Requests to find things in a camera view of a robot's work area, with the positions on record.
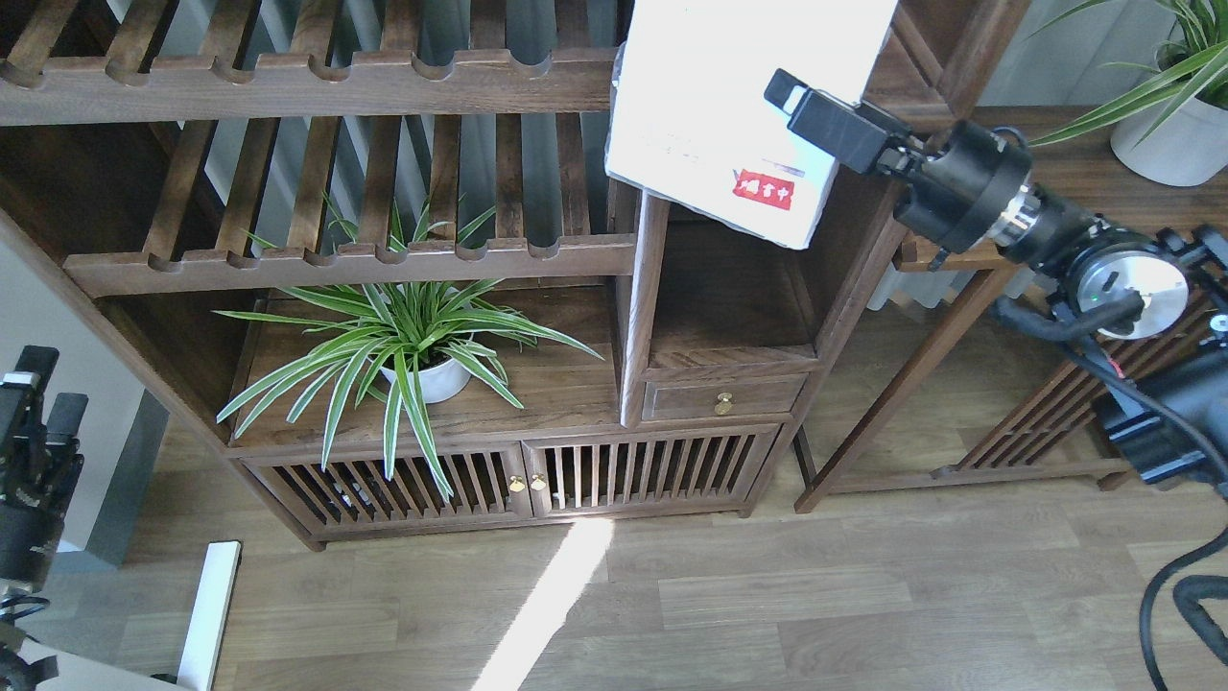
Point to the white plant pot at right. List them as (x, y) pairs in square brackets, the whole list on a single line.
[(1174, 132)]

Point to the spider plant at right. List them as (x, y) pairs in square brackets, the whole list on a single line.
[(1161, 77)]

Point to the brass drawer knob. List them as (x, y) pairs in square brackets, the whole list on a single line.
[(724, 404)]

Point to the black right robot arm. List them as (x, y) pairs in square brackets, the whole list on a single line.
[(1116, 282)]

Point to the dark wooden side shelf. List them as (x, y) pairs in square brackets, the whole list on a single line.
[(1029, 443)]

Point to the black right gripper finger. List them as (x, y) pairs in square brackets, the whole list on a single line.
[(794, 98)]

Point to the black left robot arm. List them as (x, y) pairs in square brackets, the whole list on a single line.
[(18, 673)]

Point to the dark wooden bookshelf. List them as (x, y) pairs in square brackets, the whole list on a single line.
[(167, 164)]

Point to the white table leg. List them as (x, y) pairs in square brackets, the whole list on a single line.
[(202, 646)]

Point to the white book red label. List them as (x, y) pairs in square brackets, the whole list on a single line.
[(689, 119)]

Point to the spider plant on shelf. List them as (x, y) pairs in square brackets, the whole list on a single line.
[(382, 339)]

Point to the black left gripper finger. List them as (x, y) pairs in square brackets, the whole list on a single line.
[(35, 365), (63, 424)]

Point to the white plant pot on shelf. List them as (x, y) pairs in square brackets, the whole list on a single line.
[(437, 383)]

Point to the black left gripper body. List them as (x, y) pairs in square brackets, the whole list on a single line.
[(36, 492)]

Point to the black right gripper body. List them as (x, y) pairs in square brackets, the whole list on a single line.
[(964, 186)]

